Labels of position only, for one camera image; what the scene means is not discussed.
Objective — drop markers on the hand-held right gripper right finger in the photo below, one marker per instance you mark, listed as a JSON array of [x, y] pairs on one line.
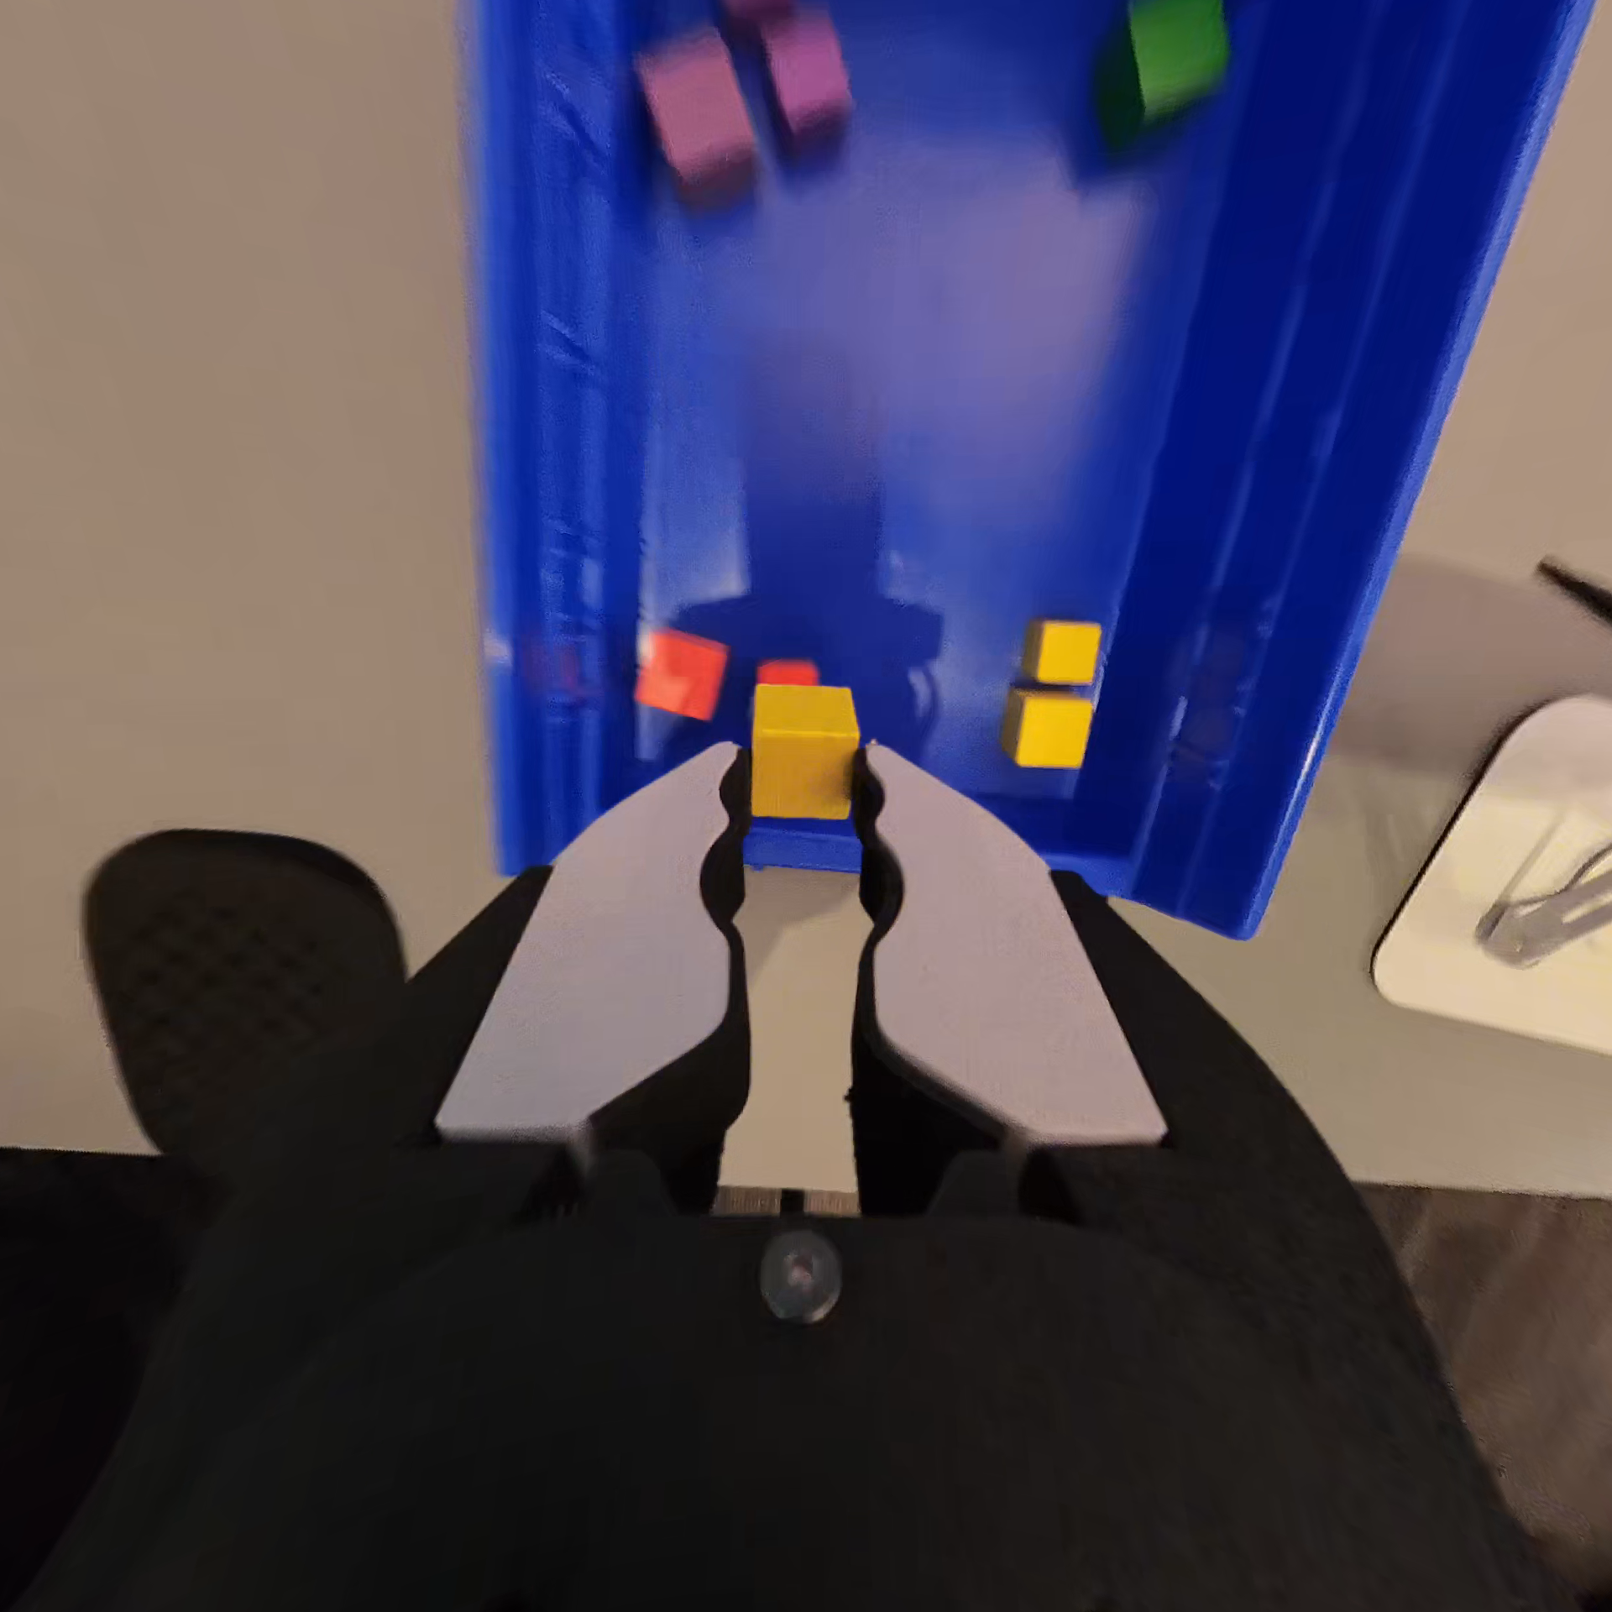
[[1008, 981]]

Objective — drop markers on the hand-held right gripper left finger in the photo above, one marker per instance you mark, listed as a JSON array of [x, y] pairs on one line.
[[593, 981]]

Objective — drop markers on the yellow wooden cube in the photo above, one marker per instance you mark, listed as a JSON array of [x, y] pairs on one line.
[[807, 755], [1059, 652], [1049, 731]]

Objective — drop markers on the red wooden cube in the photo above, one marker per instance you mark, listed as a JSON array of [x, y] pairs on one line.
[[681, 676], [789, 676]]

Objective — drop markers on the blue plastic bin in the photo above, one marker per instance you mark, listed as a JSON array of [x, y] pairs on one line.
[[944, 378]]

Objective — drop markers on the purple wooden cube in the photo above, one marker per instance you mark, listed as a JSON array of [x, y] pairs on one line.
[[807, 74], [701, 112], [756, 5]]

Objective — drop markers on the green wooden cube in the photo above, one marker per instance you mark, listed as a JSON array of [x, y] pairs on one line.
[[1173, 56]]

